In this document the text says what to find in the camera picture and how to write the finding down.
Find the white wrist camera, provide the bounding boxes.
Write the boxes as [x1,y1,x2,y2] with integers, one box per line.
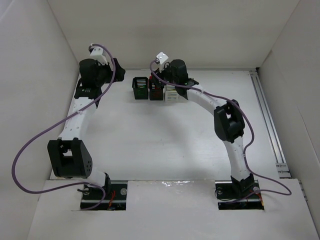
[155,51,169,66]
[88,45,109,65]

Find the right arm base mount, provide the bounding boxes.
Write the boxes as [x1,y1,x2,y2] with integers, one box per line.
[214,180,265,211]

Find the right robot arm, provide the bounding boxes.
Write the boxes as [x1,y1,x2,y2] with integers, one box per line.
[149,56,255,199]

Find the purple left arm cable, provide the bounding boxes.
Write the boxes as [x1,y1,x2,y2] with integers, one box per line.
[11,43,118,210]

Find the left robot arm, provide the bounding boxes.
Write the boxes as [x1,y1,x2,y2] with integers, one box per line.
[47,58,126,194]

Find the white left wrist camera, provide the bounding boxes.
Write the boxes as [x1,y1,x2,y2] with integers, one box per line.
[88,45,109,65]

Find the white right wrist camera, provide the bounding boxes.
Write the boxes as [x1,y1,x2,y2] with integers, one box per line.
[155,51,169,66]

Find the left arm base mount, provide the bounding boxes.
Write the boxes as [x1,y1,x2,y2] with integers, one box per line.
[77,180,128,211]

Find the black slotted bin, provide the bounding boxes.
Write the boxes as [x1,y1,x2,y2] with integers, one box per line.
[132,76,149,100]
[148,76,164,101]

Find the black slotted bin far left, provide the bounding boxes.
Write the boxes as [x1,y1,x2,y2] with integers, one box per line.
[132,76,149,100]

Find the aluminium rail right side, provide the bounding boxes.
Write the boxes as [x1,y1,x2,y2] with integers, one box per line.
[249,69,292,179]

